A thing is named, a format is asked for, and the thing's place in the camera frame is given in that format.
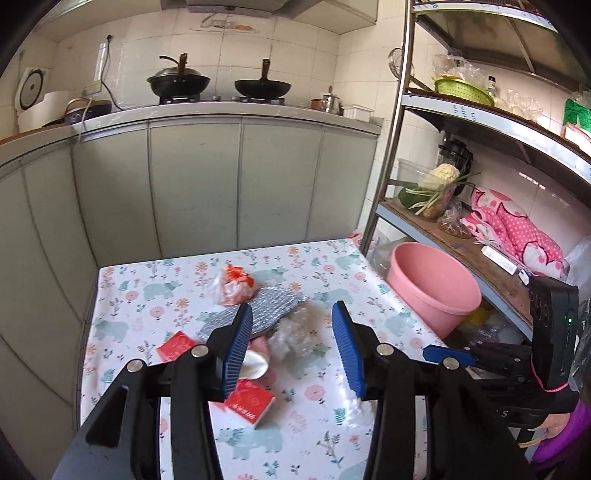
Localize plastic bag of food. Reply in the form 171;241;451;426
431;53;486;85

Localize clear plastic bag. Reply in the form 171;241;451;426
267;306;334;366

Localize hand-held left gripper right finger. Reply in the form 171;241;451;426
331;301;536;480

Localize green white bag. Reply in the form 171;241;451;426
563;98;591;140

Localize metal shelf rack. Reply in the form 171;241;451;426
360;0;591;344

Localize pink dotted cloth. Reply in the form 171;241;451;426
462;188;570;278

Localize bag of brown food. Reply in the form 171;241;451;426
438;198;472;240

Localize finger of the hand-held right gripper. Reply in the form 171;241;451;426
422;344;535;387

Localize clear glassware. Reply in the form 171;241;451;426
505;88;544;121

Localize range hood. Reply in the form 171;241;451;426
161;0;380;34

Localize dark blue cooking pot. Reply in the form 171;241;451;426
64;97;113;126

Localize black blender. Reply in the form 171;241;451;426
438;138;474;179

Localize green plastic basket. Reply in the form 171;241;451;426
434;78;496;108

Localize cauliflower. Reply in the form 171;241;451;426
418;163;461;191

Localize orange plastic wrapper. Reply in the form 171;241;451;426
213;264;258;306

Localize open black wok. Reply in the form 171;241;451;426
234;58;293;99

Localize yellow packet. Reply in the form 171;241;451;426
462;307;491;329

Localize gas stove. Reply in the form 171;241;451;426
159;94;286;105

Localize black wok with lid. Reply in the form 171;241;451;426
147;52;211;99

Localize clear plastic bowl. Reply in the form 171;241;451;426
397;158;459;219

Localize grey kitchen cabinets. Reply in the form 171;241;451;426
0;108;385;467

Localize white rice cooker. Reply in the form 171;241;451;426
16;67;71;136

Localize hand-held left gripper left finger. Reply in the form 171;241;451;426
51;304;254;480

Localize floral bear printed tablecloth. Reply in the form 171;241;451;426
81;237;448;480

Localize metal skimmer ladle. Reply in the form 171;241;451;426
388;47;416;82

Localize person's right forearm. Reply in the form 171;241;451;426
531;401;591;474

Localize silver foil sheet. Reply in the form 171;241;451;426
198;286;308;343

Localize wall shelf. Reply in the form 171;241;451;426
189;11;260;34

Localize white cardboard box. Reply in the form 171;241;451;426
481;246;519;274

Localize pink plastic bucket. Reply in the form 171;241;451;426
385;242;484;339

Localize small red box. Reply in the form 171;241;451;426
156;331;209;364
224;378;277;431

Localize white plastic container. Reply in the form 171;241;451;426
342;105;374;123

